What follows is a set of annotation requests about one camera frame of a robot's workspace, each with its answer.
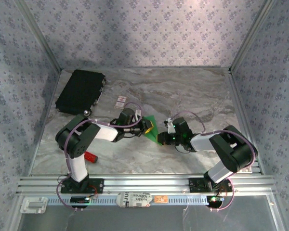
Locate controller board with led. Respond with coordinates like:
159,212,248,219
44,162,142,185
206,195,224,203
70,196,91,205

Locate small red white card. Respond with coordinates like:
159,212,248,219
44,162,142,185
113,95,127,111

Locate grey slotted cable duct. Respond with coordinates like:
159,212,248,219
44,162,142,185
47,195,209,206

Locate white plastic bracket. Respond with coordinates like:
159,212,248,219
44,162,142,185
20,197,48,214

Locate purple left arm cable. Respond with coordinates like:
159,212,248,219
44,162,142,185
57,102,144,212

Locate black rectangular case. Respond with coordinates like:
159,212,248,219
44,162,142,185
55,69,107,116

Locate aluminium frame post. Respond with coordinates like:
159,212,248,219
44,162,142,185
15,0,63,72
229,0,277,72

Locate right controller board with LED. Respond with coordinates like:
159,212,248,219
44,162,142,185
206,195,224,203

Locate green paper sheet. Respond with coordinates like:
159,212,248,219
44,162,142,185
143,115,163,147

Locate aluminium mounting rail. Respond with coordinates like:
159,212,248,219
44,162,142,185
16,175,276,194

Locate aluminium side rail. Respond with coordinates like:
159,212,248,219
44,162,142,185
28,69,63,175
225,71,264,175

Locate red cylinder with silver end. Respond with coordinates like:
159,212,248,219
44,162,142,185
84,151,98,164

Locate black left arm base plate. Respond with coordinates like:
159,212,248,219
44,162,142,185
60,178,104,194

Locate left controller board with LED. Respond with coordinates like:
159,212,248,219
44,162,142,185
70,196,91,205

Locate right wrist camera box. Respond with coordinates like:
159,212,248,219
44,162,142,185
164,117,176,134

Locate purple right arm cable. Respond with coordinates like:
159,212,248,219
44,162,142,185
171,110,258,212

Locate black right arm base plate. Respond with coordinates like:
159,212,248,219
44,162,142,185
188,177,233,193

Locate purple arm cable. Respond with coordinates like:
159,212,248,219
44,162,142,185
171,110,258,212
57,102,144,212

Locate white printed label roll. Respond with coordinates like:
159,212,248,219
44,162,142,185
117,192,153,208

